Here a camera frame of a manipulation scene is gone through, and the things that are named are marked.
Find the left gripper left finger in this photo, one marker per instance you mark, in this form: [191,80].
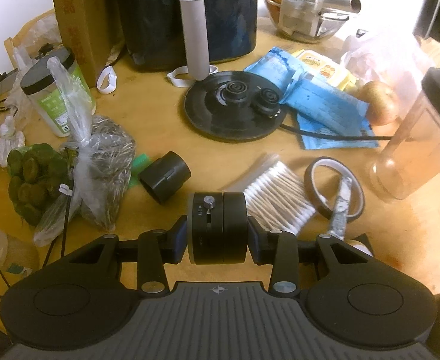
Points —
[151,251]

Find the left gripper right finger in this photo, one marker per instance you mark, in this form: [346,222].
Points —
[284,252]

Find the black round puck device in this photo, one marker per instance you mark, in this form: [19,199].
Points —
[217,226]

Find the yellow bear shaped pouch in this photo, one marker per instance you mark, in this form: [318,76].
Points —
[360,246]

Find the bag of cotton swabs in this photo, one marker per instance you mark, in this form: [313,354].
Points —
[275,196]

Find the marble pattern flat stick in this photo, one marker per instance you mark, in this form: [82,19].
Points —
[339,217]

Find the black short cylinder tube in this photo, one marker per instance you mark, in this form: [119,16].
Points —
[165,176]

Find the clear bag of dark seeds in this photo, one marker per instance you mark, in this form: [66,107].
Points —
[100,153]

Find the bag of green balls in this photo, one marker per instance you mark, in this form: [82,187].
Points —
[36,173]

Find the small clear cup with lid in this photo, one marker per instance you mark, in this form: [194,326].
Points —
[17,257]

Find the potato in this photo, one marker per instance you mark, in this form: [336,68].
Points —
[383,102]

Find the shaker bottle with grey lid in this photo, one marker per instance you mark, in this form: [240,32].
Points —
[412,156]

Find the crumpled white tissue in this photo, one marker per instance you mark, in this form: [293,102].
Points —
[10,138]

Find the yellow snack packet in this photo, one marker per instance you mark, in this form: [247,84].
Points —
[327,69]

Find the green label jar black lid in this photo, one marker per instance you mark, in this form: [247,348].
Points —
[40,88]

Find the clear plastic bag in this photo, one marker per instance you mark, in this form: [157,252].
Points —
[396,60]

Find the glass bowl with packets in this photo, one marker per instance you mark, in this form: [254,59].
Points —
[310,21]

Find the black air fryer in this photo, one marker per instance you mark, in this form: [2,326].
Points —
[161,35]

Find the brown cardboard box upright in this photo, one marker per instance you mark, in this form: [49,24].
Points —
[91,29]

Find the black kettle base plate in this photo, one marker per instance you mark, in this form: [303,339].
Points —
[234,106]

